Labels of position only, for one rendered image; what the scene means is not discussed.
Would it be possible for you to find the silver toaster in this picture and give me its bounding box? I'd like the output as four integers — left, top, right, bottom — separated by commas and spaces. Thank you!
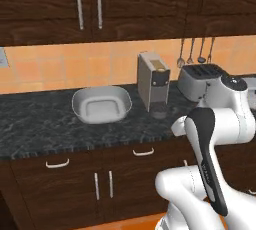
176, 63, 231, 104

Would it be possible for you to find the hanging metal fork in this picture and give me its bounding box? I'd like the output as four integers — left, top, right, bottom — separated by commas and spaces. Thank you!
206, 36, 216, 64

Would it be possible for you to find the silver wall cupboard handle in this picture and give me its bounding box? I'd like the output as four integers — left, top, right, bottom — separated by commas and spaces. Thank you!
74, 0, 85, 31
95, 0, 104, 30

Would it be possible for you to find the hanging metal spoon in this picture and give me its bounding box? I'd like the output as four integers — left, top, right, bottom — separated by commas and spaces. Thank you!
186, 38, 196, 65

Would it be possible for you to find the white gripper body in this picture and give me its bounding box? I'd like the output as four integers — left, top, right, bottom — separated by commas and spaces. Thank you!
170, 115, 188, 138

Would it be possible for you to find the dark wood wall cupboard door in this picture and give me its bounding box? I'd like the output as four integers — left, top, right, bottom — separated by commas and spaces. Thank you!
184, 0, 256, 39
0, 0, 94, 48
90, 0, 193, 43

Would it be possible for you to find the dark wood base cupboard door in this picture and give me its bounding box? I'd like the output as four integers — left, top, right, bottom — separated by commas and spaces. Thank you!
101, 159, 188, 224
13, 168, 106, 230

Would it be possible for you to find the dark wood drawer front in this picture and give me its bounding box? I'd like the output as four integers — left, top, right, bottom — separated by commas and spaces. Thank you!
9, 149, 104, 184
100, 137, 196, 174

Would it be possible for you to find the grey coffee machine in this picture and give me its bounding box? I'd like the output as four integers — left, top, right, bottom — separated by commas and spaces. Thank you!
137, 51, 172, 120

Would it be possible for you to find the white drawer handle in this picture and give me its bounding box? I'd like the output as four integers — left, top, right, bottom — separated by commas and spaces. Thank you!
45, 158, 71, 170
132, 147, 156, 158

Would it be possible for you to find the white wall socket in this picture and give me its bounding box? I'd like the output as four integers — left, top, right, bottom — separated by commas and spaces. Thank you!
0, 47, 10, 69

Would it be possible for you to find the white plastic tupperware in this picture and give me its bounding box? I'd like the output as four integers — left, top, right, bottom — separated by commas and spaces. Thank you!
71, 85, 134, 125

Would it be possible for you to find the hanging metal whisk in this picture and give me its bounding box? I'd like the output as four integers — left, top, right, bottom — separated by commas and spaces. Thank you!
176, 38, 186, 69

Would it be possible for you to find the hanging metal ladle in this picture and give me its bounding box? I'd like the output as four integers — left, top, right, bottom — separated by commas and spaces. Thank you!
197, 37, 207, 64

